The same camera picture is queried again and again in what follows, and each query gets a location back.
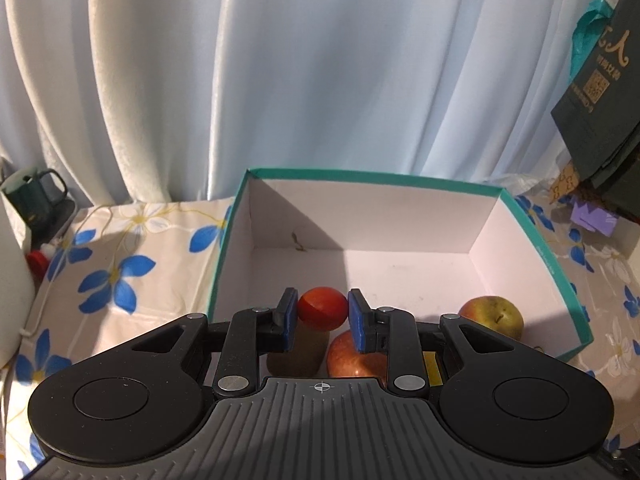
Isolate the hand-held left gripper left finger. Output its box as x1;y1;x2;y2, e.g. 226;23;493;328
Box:
127;287;301;402

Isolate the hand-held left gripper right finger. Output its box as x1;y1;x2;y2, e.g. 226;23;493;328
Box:
348;288;516;399

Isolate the red cherry tomato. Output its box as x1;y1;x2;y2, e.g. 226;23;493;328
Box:
298;287;349;332

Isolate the long brown kiwi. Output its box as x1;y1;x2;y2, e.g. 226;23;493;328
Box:
266;320;331;377

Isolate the teal cardboard box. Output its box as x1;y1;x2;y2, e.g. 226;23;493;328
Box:
206;167;594;363

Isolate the green and red apple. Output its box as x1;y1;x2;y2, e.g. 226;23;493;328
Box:
458;296;525;341

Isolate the blue floral tablecloth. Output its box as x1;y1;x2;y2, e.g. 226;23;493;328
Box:
0;195;640;480

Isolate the brown patterned paper box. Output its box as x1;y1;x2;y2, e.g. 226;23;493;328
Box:
547;160;593;206

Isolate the red capped bottle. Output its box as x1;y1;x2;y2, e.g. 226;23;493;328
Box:
26;250;51;281

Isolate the purple paper item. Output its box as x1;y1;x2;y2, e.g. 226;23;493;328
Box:
570;197;621;237

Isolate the white curtain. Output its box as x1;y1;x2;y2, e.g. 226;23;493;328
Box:
0;0;616;206

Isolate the white appliance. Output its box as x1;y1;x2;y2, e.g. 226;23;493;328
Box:
0;195;37;368

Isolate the dark green mug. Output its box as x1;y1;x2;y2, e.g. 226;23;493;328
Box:
0;166;68;231

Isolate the dark green gift box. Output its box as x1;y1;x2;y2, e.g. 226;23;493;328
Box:
550;0;640;216

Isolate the teal plastic bag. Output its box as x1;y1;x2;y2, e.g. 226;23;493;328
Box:
570;0;613;83

